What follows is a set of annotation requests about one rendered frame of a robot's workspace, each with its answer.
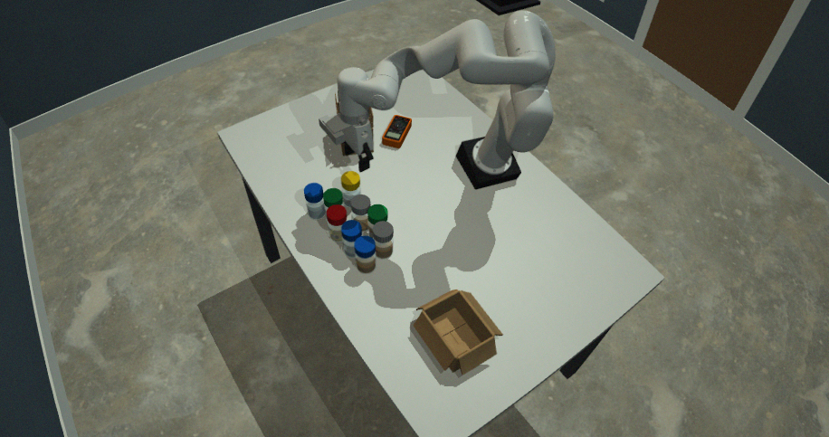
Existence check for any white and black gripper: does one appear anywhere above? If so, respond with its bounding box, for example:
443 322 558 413
342 117 374 173

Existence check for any yellow-capped bottle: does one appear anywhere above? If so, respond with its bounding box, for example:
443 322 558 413
341 171 361 208

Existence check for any orange digital multimeter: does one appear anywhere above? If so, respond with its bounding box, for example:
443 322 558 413
382 115 412 148

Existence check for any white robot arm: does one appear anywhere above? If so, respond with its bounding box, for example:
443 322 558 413
319 10 556 175

